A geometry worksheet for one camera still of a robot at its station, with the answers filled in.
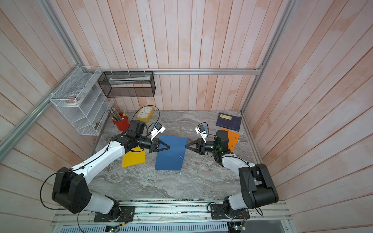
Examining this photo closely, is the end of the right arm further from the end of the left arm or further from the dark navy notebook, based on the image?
the dark navy notebook

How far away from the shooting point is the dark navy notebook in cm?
113

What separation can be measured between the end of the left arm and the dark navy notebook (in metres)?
0.57

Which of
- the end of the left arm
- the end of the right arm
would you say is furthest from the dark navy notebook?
the end of the left arm

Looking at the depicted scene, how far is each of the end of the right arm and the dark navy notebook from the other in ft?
1.36

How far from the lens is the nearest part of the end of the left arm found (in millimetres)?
679

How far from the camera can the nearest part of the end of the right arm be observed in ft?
2.34
